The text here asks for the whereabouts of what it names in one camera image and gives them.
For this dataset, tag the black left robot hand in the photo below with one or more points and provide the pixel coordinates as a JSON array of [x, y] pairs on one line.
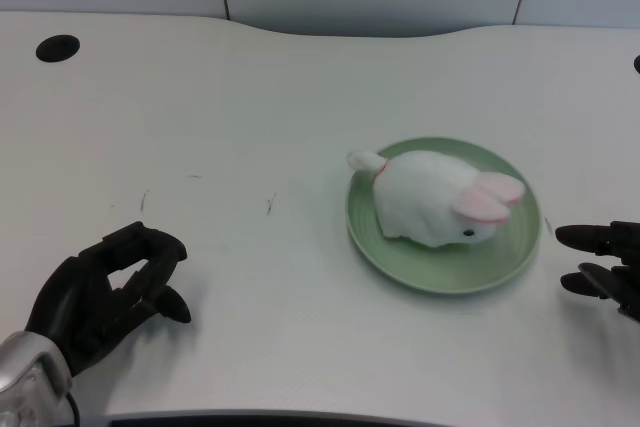
[[70, 302]]

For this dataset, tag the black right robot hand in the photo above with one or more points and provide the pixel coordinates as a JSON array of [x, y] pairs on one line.
[[627, 242]]

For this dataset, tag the white plush rabbit doll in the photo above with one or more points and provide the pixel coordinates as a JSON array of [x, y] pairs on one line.
[[425, 197]]

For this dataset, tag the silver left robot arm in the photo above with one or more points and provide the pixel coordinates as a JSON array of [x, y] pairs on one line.
[[25, 382]]

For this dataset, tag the green round plate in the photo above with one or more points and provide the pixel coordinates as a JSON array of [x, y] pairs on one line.
[[440, 272]]

